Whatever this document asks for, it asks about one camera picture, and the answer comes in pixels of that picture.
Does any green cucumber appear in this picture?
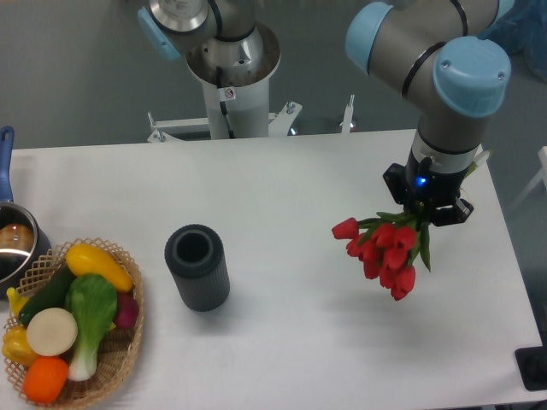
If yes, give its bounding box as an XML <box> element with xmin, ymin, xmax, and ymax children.
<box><xmin>18</xmin><ymin>265</ymin><xmax>76</xmax><ymax>325</ymax></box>

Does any yellow banana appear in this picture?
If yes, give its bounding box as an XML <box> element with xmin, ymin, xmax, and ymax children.
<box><xmin>6</xmin><ymin>287</ymin><xmax>29</xmax><ymax>317</ymax></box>

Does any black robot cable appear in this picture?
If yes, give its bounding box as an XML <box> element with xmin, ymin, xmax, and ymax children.
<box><xmin>215</xmin><ymin>66</ymin><xmax>236</xmax><ymax>140</ymax></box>

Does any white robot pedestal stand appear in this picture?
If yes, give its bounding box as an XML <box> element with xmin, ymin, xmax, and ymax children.
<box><xmin>146</xmin><ymin>83</ymin><xmax>358</xmax><ymax>144</ymax></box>

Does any black device at table edge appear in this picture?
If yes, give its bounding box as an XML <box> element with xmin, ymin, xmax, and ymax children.
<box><xmin>515</xmin><ymin>347</ymin><xmax>546</xmax><ymax>391</ymax></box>

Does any blue plastic bag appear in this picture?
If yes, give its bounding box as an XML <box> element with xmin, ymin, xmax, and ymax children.
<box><xmin>479</xmin><ymin>0</ymin><xmax>546</xmax><ymax>82</ymax></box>

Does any woven wicker basket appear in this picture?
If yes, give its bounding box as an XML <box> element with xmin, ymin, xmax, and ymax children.
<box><xmin>1</xmin><ymin>237</ymin><xmax>144</xmax><ymax>409</ymax></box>

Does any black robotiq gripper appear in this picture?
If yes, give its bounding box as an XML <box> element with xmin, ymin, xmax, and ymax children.
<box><xmin>383</xmin><ymin>151</ymin><xmax>474</xmax><ymax>226</ymax></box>

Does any red tulip bouquet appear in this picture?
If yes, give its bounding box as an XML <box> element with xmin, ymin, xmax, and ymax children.
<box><xmin>331</xmin><ymin>149</ymin><xmax>492</xmax><ymax>302</ymax></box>

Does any green bok choy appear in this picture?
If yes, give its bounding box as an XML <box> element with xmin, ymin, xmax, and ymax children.
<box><xmin>65</xmin><ymin>273</ymin><xmax>117</xmax><ymax>382</ymax></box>

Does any cream round radish slice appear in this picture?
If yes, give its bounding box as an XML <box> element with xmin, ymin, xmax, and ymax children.
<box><xmin>26</xmin><ymin>307</ymin><xmax>78</xmax><ymax>356</ymax></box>

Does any orange fruit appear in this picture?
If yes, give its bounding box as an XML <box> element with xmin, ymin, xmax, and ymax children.
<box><xmin>22</xmin><ymin>356</ymin><xmax>68</xmax><ymax>405</ymax></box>

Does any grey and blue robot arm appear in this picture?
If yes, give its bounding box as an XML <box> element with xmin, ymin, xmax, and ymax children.
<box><xmin>138</xmin><ymin>1</ymin><xmax>511</xmax><ymax>231</ymax></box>

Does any yellow bell pepper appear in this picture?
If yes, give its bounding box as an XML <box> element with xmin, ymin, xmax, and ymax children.
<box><xmin>3</xmin><ymin>325</ymin><xmax>39</xmax><ymax>366</ymax></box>

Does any white furniture frame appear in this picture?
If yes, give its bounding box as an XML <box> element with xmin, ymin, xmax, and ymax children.
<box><xmin>509</xmin><ymin>146</ymin><xmax>546</xmax><ymax>211</ymax></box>

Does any yellow squash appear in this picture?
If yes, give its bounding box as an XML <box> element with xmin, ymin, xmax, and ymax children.
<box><xmin>65</xmin><ymin>243</ymin><xmax>133</xmax><ymax>293</ymax></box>

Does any blue handled steel saucepan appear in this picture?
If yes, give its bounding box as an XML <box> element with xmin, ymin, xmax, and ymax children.
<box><xmin>1</xmin><ymin>126</ymin><xmax>50</xmax><ymax>301</ymax></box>

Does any dark grey ribbed vase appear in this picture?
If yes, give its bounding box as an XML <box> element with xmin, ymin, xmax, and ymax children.
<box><xmin>164</xmin><ymin>224</ymin><xmax>230</xmax><ymax>312</ymax></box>

